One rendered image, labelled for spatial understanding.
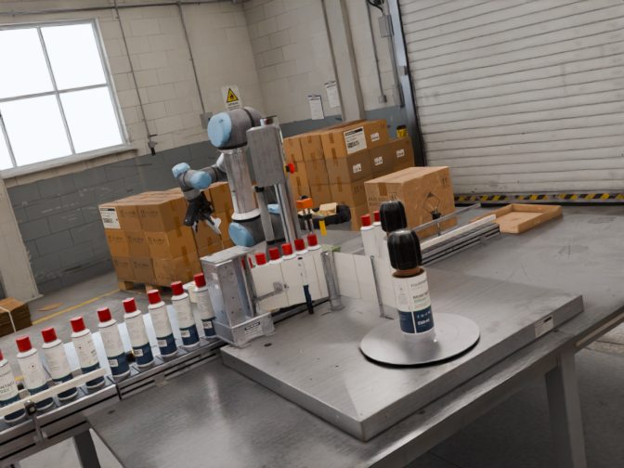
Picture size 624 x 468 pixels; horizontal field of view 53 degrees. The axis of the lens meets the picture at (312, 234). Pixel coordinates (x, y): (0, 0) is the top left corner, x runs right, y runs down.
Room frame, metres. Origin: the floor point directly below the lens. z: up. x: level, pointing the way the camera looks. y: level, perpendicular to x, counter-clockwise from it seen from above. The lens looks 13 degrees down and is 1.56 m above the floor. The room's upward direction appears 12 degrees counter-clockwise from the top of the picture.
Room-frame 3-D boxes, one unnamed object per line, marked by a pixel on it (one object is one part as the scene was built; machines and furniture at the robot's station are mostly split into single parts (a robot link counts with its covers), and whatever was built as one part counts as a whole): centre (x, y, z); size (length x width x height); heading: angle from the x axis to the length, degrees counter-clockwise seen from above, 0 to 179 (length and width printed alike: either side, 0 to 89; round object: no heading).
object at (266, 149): (2.13, 0.09, 1.38); 0.17 x 0.10 x 0.19; 177
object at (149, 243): (5.94, 1.31, 0.45); 1.20 x 0.84 x 0.89; 44
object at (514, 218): (2.65, -0.89, 0.85); 0.30 x 0.26 x 0.04; 122
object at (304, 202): (2.15, -0.01, 1.05); 0.10 x 0.04 x 0.33; 32
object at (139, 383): (2.11, -0.05, 0.85); 1.65 x 0.11 x 0.05; 122
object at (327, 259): (1.88, -0.03, 0.97); 0.05 x 0.05 x 0.19
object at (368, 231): (2.21, -0.20, 0.98); 0.05 x 0.05 x 0.20
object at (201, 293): (1.85, 0.37, 0.98); 0.05 x 0.05 x 0.20
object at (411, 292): (1.51, -0.22, 1.04); 0.09 x 0.09 x 0.29
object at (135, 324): (1.73, 0.56, 0.98); 0.05 x 0.05 x 0.20
